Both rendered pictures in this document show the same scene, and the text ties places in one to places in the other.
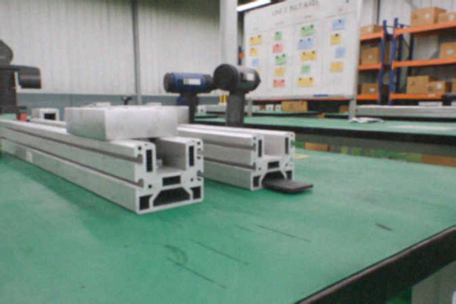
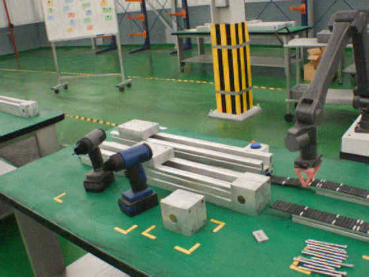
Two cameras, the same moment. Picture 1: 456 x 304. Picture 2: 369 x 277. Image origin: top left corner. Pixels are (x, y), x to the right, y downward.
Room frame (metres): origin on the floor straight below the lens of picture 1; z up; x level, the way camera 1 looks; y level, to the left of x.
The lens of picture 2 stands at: (2.30, 0.12, 1.45)
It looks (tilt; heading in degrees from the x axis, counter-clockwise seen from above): 21 degrees down; 171
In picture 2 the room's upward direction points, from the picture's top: 6 degrees counter-clockwise
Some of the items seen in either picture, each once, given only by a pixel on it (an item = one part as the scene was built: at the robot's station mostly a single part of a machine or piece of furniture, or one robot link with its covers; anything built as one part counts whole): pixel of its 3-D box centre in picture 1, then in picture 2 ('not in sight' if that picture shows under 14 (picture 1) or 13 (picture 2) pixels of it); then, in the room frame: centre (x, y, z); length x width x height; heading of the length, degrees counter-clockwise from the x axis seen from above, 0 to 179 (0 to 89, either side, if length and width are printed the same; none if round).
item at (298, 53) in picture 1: (294, 96); not in sight; (4.07, -0.70, 0.97); 1.50 x 0.50 x 1.95; 39
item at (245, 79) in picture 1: (243, 112); (91, 163); (0.92, -0.04, 0.89); 0.20 x 0.08 x 0.22; 151
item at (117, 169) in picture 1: (68, 146); (182, 150); (0.78, 0.33, 0.82); 0.80 x 0.10 x 0.09; 40
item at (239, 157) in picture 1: (151, 140); (151, 168); (0.90, 0.18, 0.82); 0.80 x 0.10 x 0.09; 40
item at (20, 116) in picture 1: (13, 122); (306, 172); (1.22, 0.68, 0.85); 0.07 x 0.07 x 0.09; 40
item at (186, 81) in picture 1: (198, 110); (126, 182); (1.13, 0.09, 0.89); 0.20 x 0.08 x 0.22; 118
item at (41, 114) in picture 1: (45, 118); not in sight; (2.04, 0.98, 0.83); 0.11 x 0.10 x 0.10; 130
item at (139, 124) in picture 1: (119, 129); (138, 131); (0.59, 0.17, 0.87); 0.16 x 0.11 x 0.07; 40
